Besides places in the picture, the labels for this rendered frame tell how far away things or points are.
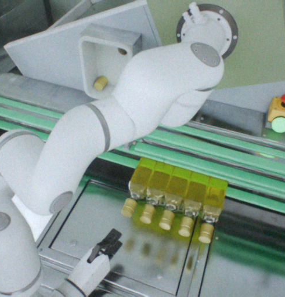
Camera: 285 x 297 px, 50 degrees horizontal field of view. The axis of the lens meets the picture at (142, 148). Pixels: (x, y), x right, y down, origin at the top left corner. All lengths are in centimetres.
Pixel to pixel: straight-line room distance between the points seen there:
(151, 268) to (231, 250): 28
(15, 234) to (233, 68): 65
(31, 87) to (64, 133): 85
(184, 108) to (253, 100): 49
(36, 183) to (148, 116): 19
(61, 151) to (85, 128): 5
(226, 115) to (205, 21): 33
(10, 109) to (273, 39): 90
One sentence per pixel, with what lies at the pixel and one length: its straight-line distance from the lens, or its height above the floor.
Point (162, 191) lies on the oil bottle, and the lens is 92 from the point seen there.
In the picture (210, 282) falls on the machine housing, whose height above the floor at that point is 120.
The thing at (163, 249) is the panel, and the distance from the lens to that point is 100.
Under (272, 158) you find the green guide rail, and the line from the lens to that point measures 95.
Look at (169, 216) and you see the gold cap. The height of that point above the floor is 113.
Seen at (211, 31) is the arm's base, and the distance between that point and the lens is 77.
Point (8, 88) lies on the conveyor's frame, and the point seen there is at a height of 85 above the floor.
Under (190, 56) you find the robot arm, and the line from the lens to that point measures 52.
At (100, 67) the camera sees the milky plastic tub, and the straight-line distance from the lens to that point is 110.
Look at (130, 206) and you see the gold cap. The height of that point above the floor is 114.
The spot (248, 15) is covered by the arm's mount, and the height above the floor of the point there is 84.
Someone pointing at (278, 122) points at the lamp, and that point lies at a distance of 95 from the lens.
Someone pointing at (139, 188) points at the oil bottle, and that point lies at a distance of 93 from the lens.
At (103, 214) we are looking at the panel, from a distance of 106.
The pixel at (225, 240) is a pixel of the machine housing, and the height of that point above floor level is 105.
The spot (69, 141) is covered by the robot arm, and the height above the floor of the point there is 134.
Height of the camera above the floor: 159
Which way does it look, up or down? 40 degrees down
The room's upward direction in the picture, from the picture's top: 154 degrees counter-clockwise
